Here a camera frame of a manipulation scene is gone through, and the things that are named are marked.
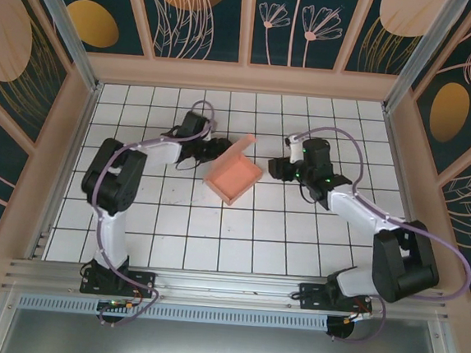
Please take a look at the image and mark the small green circuit board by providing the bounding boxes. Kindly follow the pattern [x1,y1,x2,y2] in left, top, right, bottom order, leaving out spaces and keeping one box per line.
[98,298,137,314]

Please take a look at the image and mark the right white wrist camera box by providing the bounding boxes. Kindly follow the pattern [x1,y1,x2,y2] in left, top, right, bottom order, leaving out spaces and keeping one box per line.
[283,132,307,165]

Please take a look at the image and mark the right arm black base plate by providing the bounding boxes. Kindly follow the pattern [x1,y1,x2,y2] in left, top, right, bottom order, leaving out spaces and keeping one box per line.
[297,281,375,316]

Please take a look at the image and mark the aluminium mounting rail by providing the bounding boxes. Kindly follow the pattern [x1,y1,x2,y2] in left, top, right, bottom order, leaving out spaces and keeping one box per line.
[1,251,451,328]

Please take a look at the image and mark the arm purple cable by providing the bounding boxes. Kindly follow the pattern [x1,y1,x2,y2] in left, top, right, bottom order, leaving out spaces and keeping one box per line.
[273,123,471,353]
[76,90,181,331]

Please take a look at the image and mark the yellow connector plug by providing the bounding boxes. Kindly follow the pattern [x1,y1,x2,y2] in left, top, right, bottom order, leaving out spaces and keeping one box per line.
[342,312,373,327]

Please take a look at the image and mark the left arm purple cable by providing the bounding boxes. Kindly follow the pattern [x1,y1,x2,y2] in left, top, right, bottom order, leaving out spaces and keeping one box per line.
[76,90,181,331]

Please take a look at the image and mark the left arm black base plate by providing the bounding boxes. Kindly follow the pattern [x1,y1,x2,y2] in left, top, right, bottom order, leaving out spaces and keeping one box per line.
[79,266,157,300]

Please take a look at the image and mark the grey slotted cable duct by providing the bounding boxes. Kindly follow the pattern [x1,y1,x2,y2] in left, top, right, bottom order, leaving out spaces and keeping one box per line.
[17,288,330,334]

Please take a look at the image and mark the steel sheet panel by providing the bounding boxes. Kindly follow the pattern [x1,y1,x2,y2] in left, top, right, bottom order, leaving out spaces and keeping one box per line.
[0,283,467,353]

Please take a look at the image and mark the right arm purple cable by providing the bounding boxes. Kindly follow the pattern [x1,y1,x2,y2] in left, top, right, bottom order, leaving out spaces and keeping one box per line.
[273,123,471,353]

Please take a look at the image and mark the pink paper box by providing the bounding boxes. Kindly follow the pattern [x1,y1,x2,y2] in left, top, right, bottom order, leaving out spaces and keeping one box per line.
[201,130,266,209]

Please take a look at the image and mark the aluminium frame post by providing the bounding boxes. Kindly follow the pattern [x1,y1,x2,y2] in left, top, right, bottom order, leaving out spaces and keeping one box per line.
[381,0,470,118]
[12,0,112,94]

